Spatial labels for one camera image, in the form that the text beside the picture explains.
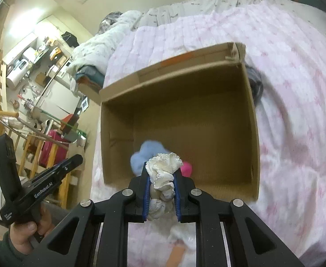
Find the cardboard box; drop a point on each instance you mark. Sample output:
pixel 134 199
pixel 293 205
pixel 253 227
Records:
pixel 185 116

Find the wooden stick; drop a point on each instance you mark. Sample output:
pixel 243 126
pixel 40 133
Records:
pixel 0 112

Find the person's left forearm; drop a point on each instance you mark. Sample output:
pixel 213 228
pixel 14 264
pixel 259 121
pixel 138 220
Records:
pixel 1 251

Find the person's left hand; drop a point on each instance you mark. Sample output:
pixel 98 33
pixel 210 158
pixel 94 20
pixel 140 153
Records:
pixel 22 236

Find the pink floral blanket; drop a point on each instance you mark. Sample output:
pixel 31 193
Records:
pixel 290 89

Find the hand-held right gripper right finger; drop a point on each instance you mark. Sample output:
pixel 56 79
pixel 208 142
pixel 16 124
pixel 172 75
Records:
pixel 178 200

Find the pink plush toy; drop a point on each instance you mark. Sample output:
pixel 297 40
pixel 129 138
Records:
pixel 187 169

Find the grey patterned pillow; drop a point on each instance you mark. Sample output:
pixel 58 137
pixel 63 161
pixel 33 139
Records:
pixel 110 21

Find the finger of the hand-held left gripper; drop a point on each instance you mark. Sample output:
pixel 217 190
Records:
pixel 68 164

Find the white refrigerator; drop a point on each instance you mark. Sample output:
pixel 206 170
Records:
pixel 61 97

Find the light blue plush toy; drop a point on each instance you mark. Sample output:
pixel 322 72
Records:
pixel 146 155

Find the striped floral bed sheet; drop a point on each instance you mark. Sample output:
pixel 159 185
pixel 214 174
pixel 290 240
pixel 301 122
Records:
pixel 207 0

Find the pink suitcase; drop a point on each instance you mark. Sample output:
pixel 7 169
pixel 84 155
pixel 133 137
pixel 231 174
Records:
pixel 51 147

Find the grey striped cloth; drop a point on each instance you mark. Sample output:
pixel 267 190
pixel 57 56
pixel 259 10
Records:
pixel 256 83

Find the white floral quilt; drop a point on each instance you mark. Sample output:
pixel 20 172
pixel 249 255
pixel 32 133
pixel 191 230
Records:
pixel 101 47

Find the black bag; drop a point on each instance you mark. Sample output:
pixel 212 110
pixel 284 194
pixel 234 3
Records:
pixel 69 39

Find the wooden stool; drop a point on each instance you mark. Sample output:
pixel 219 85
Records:
pixel 64 183

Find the white frilly sock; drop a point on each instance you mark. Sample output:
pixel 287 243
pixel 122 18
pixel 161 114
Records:
pixel 163 172

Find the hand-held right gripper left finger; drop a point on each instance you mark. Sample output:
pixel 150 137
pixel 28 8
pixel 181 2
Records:
pixel 144 200

